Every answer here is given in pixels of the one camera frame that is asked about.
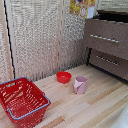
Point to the brown drawer cabinet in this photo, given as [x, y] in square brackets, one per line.
[108, 43]

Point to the red plastic bowl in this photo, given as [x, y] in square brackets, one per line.
[63, 77]

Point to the pink plastic mug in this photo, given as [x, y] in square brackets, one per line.
[80, 85]

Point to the woven folding screen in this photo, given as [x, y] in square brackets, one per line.
[40, 36]

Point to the red shopping basket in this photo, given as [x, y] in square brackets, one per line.
[22, 101]

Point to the colourful poster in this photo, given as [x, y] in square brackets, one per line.
[81, 7]

